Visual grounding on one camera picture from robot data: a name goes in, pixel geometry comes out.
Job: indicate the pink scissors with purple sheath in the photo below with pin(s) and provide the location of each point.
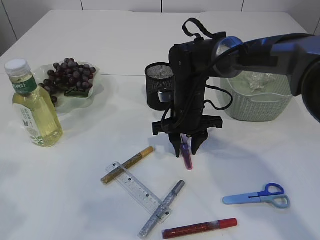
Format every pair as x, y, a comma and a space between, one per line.
184, 148

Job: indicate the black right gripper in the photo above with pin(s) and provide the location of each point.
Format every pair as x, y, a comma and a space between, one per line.
191, 64

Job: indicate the purple artificial grape bunch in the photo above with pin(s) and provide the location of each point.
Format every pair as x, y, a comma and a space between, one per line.
69, 79

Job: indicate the light green woven plastic basket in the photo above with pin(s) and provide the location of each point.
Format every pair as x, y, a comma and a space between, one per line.
258, 106

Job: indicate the gold glitter marker pen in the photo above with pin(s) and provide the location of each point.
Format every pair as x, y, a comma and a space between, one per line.
116, 169

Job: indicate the silver glitter marker pen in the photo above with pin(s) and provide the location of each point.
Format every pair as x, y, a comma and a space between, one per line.
161, 211

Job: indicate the clear plastic ruler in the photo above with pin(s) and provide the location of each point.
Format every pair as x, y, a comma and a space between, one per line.
145, 197

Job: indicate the red glitter marker pen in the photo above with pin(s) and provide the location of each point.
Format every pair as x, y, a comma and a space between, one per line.
198, 228

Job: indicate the green wavy glass plate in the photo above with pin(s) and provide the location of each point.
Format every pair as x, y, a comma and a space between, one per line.
70, 104

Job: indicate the clear plastic sheet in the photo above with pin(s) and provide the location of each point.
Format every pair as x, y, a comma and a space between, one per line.
259, 81

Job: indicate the yellow tea drink bottle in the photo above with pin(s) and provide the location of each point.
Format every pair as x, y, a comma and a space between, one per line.
33, 105

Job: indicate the blue scissors with sheath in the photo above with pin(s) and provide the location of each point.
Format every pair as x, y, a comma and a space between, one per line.
273, 194

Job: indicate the black mesh pen holder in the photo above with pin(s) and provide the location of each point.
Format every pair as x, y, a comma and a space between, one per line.
159, 76

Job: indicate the black blue right robot arm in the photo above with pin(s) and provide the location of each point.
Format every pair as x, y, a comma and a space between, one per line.
296, 56

